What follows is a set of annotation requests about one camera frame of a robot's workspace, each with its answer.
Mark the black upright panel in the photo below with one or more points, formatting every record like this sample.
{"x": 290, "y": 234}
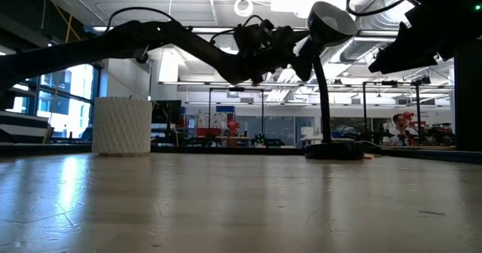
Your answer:
{"x": 468, "y": 102}

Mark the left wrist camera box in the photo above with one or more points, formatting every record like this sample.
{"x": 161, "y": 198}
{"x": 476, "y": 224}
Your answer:
{"x": 266, "y": 25}

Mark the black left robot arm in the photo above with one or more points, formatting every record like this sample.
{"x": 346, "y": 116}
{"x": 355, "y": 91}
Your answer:
{"x": 124, "y": 42}

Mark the large window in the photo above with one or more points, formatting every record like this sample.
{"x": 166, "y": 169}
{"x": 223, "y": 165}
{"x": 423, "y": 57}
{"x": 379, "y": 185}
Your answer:
{"x": 68, "y": 91}

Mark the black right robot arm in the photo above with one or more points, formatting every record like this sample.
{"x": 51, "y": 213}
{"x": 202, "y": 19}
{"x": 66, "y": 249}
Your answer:
{"x": 452, "y": 4}

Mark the black monitor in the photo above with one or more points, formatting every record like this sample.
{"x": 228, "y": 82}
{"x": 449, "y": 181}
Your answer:
{"x": 167, "y": 111}

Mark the black distant robot arm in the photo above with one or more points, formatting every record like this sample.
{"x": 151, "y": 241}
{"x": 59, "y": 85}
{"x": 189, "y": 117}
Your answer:
{"x": 260, "y": 138}

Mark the white lattice pen cup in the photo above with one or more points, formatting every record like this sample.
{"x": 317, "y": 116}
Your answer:
{"x": 120, "y": 127}

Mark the orange sticky note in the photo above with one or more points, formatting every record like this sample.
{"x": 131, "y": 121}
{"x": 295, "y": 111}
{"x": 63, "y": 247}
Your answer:
{"x": 368, "y": 157}

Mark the black tubular rig frame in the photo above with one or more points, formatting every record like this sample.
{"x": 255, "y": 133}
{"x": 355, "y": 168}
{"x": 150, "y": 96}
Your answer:
{"x": 236, "y": 89}
{"x": 389, "y": 83}

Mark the silver ventilation duct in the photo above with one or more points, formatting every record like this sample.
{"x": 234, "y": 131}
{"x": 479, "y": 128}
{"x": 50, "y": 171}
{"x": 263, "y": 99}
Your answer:
{"x": 376, "y": 19}

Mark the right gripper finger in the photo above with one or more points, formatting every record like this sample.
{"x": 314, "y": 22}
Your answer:
{"x": 403, "y": 57}

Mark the black desk lamp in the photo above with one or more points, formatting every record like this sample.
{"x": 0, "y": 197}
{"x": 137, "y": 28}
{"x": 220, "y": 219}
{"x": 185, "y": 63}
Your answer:
{"x": 333, "y": 151}

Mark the person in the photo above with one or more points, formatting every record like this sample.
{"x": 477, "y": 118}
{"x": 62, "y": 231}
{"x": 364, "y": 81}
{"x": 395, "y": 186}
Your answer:
{"x": 397, "y": 130}

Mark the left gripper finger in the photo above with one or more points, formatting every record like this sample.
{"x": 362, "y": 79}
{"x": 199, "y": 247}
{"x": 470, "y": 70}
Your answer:
{"x": 303, "y": 63}

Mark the black and white shelf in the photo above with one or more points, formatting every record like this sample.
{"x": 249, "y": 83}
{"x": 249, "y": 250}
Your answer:
{"x": 22, "y": 130}

